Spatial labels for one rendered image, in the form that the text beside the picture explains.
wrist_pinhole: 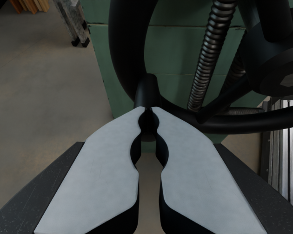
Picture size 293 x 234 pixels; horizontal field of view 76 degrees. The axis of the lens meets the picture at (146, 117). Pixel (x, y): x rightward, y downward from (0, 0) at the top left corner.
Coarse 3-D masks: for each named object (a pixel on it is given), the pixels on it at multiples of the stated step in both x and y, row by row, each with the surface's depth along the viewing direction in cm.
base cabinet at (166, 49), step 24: (96, 24) 33; (96, 48) 37; (144, 48) 37; (168, 48) 37; (192, 48) 37; (168, 72) 43; (192, 72) 43; (216, 72) 43; (120, 96) 52; (168, 96) 51; (216, 96) 51; (264, 96) 51; (144, 144) 85
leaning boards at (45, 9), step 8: (16, 0) 143; (24, 0) 142; (32, 0) 143; (40, 0) 141; (48, 0) 156; (16, 8) 143; (24, 8) 148; (32, 8) 144; (40, 8) 148; (48, 8) 151
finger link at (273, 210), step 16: (224, 160) 7; (240, 160) 7; (240, 176) 7; (256, 176) 7; (256, 192) 6; (272, 192) 6; (256, 208) 6; (272, 208) 6; (288, 208) 6; (272, 224) 5; (288, 224) 5
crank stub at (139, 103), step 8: (144, 80) 16; (152, 80) 16; (144, 88) 15; (152, 88) 15; (136, 96) 15; (144, 96) 15; (152, 96) 15; (136, 104) 15; (144, 104) 14; (152, 104) 14; (160, 104) 15; (144, 136) 14; (152, 136) 14
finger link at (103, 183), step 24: (120, 120) 10; (144, 120) 11; (96, 144) 8; (120, 144) 8; (72, 168) 7; (96, 168) 7; (120, 168) 7; (72, 192) 6; (96, 192) 6; (120, 192) 6; (48, 216) 5; (72, 216) 5; (96, 216) 5; (120, 216) 6
